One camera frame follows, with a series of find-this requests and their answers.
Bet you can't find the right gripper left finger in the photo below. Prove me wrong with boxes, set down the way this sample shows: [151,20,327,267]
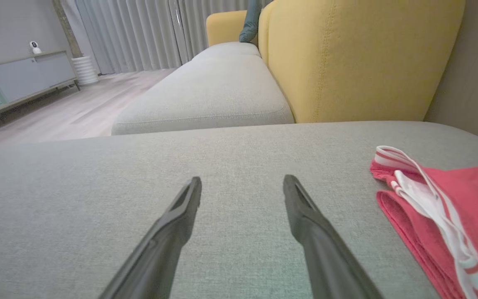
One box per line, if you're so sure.
[98,176,202,299]

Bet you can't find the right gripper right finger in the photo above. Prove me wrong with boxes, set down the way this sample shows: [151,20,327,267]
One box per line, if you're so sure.
[283,174,385,299]

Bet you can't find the red white basketball jersey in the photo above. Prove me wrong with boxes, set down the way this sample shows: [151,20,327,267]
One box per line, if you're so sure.
[370,145,478,299]

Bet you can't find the large grey sofa seat cushion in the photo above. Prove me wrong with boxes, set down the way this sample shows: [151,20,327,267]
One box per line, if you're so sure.
[0,120,478,299]

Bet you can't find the yellow sofa backrest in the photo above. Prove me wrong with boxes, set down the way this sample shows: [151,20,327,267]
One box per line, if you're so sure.
[258,0,466,123]

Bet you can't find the small grey sofa seat cushion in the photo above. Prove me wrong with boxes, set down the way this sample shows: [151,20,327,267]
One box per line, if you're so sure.
[191,42,261,59]

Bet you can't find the light grey pleated curtain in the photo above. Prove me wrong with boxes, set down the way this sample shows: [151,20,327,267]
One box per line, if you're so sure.
[63,0,251,76]

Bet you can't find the grey low TV cabinet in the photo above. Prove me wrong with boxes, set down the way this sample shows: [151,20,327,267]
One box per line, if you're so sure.
[0,51,80,125]

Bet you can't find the yellow sofa armrest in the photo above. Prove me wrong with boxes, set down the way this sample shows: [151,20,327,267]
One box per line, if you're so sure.
[206,10,249,47]

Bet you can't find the wooden pillar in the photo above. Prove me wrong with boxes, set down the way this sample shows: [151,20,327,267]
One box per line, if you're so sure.
[52,0,83,59]

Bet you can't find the teal throw pillow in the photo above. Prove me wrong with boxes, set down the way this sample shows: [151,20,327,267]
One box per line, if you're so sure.
[239,0,273,43]

